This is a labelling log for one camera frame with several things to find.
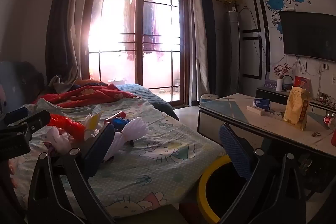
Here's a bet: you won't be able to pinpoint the dark cloth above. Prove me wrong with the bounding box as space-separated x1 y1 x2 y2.
16 61 45 98

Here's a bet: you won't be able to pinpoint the red picture card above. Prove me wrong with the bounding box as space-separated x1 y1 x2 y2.
293 76 311 90

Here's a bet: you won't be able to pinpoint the blue bucket with white lid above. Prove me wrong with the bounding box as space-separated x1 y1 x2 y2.
200 94 219 104

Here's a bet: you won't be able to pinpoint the black wall television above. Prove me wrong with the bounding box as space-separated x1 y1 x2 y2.
278 11 336 62

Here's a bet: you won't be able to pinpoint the red can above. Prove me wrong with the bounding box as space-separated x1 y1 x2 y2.
322 112 336 131

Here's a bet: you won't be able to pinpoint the orange cloth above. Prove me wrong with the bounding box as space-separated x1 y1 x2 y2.
76 79 105 86

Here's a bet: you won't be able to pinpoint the flat white box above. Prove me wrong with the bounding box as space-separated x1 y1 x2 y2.
247 105 265 115

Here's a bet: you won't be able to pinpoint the pink hanging garment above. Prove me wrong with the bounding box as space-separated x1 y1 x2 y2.
122 0 137 60

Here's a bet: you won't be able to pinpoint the pale blue printed cushion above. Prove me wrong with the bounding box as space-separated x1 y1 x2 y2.
0 61 24 114

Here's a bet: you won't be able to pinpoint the yellow rimmed black trash bin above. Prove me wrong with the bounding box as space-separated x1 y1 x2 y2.
197 154 252 224

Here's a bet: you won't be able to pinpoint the red flower printed blanket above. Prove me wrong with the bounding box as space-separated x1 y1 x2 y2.
33 84 137 106

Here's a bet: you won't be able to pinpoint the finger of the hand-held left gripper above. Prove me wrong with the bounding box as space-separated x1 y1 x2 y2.
0 107 29 126
16 110 51 135

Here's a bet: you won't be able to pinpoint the grey and blue curtain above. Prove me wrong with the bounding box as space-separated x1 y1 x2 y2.
46 0 87 85
193 0 218 104

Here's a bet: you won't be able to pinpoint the blue quilted cover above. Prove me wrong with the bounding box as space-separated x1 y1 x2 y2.
115 84 180 121

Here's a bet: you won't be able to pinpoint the blue hanging garment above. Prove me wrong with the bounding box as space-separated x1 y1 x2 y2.
143 0 162 59

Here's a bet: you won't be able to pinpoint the grey standing air conditioner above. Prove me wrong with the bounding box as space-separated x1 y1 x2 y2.
226 11 243 98

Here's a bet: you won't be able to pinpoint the yellow paper bag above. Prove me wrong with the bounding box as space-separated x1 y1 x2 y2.
283 86 311 131

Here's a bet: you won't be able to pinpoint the yellow white paper cup liner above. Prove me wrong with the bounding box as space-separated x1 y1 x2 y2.
84 112 101 138

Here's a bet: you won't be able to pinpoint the white plastic bag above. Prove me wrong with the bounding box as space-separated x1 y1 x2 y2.
43 126 75 155

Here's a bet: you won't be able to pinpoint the grey cloth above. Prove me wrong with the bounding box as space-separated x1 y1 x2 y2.
47 76 79 94

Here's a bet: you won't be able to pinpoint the tangle of cables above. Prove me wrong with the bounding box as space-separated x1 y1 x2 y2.
270 53 327 100

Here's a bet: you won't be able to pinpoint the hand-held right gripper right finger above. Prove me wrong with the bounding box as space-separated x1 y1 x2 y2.
219 123 307 224

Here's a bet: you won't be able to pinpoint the red flower sprigs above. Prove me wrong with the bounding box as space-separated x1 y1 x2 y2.
273 64 292 80

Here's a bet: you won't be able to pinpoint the blue tissue pack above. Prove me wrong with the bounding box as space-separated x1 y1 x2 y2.
253 98 271 110

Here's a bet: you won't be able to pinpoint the white and teal coffee table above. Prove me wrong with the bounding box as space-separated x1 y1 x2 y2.
197 93 336 201

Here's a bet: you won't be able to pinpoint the round black frame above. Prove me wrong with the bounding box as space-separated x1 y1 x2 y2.
282 74 294 92

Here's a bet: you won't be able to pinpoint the cartoon cat printed bedsheet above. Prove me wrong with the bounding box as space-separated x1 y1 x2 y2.
8 97 226 224

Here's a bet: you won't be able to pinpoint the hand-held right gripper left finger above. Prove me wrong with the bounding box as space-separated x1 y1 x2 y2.
28 123 117 224

